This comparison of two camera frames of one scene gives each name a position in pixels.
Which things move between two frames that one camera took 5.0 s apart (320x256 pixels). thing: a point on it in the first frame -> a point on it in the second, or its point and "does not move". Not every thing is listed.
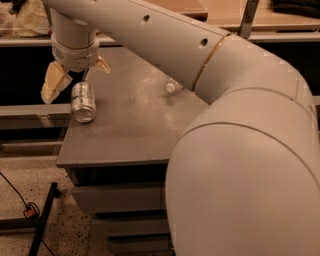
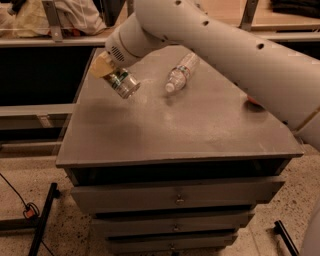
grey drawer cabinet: x=118 y=162 does not move
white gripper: x=76 y=57 -> x=114 y=49
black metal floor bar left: x=53 y=194 does not move
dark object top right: x=307 y=8 does not move
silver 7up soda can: x=83 y=102 -> x=123 y=83
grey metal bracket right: x=248 y=18 does not move
